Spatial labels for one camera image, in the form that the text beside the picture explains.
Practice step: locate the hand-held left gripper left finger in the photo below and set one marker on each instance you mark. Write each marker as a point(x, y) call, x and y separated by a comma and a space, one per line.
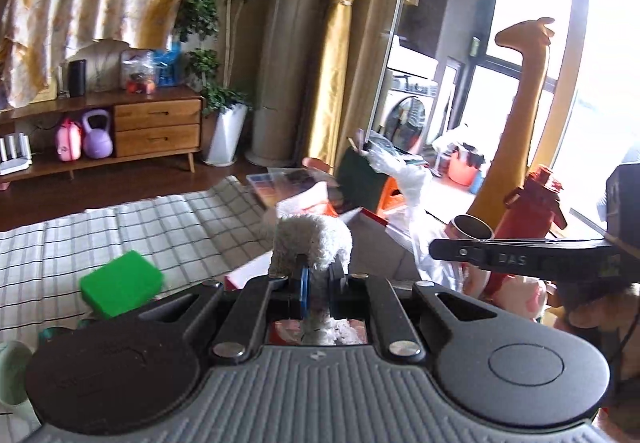
point(303, 293)

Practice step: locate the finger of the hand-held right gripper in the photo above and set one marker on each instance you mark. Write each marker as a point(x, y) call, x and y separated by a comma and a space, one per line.
point(457, 250)

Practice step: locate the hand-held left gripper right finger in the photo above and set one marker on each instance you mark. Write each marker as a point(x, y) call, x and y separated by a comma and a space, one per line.
point(336, 293)

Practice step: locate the white fluffy cloth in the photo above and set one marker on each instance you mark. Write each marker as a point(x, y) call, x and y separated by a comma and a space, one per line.
point(312, 238)

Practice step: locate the red cardboard box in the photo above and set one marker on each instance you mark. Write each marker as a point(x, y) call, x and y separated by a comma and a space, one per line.
point(385, 253)

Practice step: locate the clear plastic bag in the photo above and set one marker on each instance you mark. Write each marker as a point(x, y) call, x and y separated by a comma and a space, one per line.
point(415, 193)

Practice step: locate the green sponge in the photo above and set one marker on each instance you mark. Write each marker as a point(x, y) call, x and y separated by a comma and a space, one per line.
point(122, 283)

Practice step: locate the person's right hand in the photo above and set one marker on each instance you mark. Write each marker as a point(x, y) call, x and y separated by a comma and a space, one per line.
point(595, 313)

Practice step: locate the beige steel tumbler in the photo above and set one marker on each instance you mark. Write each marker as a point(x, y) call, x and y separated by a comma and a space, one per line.
point(470, 225)

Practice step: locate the red water bottle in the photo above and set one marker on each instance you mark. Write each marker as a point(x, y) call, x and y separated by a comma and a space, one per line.
point(530, 218)

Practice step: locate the red bucket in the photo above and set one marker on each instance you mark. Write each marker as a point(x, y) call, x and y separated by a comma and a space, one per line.
point(465, 170)

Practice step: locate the white orange plastic packet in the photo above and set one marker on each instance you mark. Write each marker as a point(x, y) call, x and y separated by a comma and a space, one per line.
point(315, 198)

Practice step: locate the white plastic sack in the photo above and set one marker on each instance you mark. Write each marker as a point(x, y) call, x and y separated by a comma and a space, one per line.
point(462, 138)

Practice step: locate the clear plastic case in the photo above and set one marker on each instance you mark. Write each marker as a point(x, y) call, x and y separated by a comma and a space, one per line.
point(270, 183)

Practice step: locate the orange green storage box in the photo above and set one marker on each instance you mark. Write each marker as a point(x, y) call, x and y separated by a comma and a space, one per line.
point(360, 178)

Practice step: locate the pink bowl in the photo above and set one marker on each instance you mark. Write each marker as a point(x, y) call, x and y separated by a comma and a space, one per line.
point(315, 164)

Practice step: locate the washing machine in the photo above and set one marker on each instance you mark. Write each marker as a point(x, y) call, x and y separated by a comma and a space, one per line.
point(407, 120)

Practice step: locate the bundle of makeup brushes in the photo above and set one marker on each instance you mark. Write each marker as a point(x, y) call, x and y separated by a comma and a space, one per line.
point(359, 143)

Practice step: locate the checked tablecloth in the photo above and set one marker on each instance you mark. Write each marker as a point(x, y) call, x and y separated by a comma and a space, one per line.
point(150, 233)

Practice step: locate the orange giraffe figure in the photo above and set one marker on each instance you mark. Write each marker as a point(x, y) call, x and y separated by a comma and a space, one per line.
point(525, 98)

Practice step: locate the wooden TV stand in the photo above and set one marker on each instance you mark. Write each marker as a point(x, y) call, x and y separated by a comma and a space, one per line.
point(155, 123)

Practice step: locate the yellow curtain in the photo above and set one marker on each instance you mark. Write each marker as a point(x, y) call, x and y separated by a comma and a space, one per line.
point(340, 48)

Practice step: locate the white column air conditioner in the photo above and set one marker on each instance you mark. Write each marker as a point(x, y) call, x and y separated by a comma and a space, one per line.
point(290, 48)

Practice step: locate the purple kettlebell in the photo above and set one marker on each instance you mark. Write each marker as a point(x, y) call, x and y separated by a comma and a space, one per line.
point(97, 138)

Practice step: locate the blue plastic bag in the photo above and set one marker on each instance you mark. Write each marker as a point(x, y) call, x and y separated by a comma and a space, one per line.
point(167, 68)

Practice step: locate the clear bag of fruit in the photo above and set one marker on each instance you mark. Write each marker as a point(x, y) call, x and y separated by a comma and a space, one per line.
point(137, 73)

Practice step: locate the pink toy bag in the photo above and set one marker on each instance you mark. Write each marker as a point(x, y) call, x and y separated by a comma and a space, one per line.
point(69, 143)

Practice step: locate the mint green mug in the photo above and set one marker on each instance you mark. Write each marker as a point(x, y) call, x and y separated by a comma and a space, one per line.
point(12, 373)

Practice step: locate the black speaker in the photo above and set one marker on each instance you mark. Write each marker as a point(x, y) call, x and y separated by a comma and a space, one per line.
point(77, 78)

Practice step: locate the white router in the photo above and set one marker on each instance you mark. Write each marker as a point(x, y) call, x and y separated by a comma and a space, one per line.
point(14, 158)

